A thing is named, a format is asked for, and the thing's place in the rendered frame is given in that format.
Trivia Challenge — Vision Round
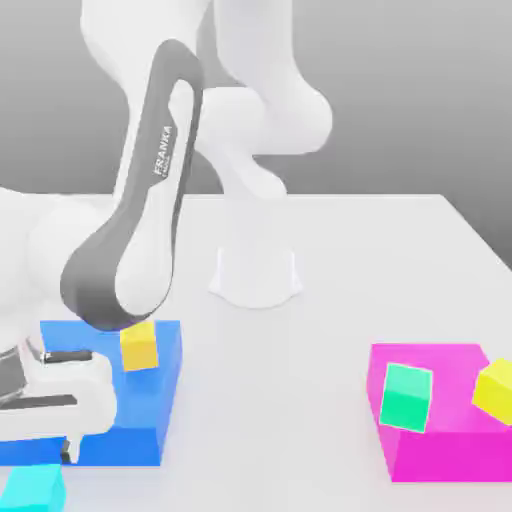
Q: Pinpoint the small green cube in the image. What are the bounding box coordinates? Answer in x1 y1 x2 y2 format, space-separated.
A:
378 362 434 435

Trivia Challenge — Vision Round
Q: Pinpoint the small cyan cube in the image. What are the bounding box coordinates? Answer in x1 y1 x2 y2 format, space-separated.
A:
0 463 68 512

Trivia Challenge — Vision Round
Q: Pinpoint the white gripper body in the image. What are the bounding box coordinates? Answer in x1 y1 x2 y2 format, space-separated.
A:
0 377 118 444

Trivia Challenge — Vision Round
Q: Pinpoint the small orange cube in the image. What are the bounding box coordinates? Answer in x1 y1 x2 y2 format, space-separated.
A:
119 319 160 373

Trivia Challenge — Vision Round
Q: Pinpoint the large blue box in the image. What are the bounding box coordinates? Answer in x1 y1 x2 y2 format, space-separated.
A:
0 319 184 468

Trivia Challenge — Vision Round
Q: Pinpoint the small yellow cube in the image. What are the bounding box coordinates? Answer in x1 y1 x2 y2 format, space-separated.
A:
471 356 512 427

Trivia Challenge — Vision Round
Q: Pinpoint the large magenta box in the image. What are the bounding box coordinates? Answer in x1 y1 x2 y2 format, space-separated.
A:
365 342 512 484

